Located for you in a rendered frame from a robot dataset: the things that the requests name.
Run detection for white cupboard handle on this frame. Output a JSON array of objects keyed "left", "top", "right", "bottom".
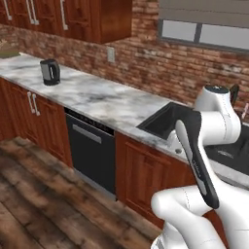
[
  {"left": 31, "top": 93, "right": 41, "bottom": 117},
  {"left": 26, "top": 90, "right": 35, "bottom": 115}
]

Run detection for grey window blind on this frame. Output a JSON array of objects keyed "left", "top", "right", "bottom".
[{"left": 158, "top": 0, "right": 249, "bottom": 29}]

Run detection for black electric kettle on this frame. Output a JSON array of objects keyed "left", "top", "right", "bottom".
[{"left": 39, "top": 58, "right": 61, "bottom": 87}]

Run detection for black dishwasher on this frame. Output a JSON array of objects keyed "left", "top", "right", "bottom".
[{"left": 64, "top": 107, "right": 118, "bottom": 196}]

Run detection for black sink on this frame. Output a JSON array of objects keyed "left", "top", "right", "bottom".
[{"left": 137, "top": 101, "right": 249, "bottom": 177}]

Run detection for wooden wall cupboards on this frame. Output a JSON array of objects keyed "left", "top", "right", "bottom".
[{"left": 0, "top": 0, "right": 133, "bottom": 45}]

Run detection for grey wall socket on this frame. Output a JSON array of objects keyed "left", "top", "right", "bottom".
[{"left": 106, "top": 46, "right": 117, "bottom": 64}]

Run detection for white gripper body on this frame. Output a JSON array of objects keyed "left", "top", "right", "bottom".
[{"left": 166, "top": 129, "right": 187, "bottom": 157}]

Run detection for grey dishwasher handle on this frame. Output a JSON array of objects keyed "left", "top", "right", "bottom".
[{"left": 71, "top": 124, "right": 103, "bottom": 145}]

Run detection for wooden sink cupboard door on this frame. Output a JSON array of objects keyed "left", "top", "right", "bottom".
[{"left": 115, "top": 131, "right": 196, "bottom": 230}]

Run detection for window with grey frame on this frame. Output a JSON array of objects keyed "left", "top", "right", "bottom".
[{"left": 158, "top": 18, "right": 249, "bottom": 53}]

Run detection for wooden base cupboard door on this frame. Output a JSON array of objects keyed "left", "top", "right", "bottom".
[
  {"left": 31, "top": 92, "right": 73, "bottom": 167},
  {"left": 7, "top": 81, "right": 34, "bottom": 144}
]

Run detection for black tap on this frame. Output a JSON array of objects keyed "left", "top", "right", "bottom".
[{"left": 229, "top": 84, "right": 240, "bottom": 108}]

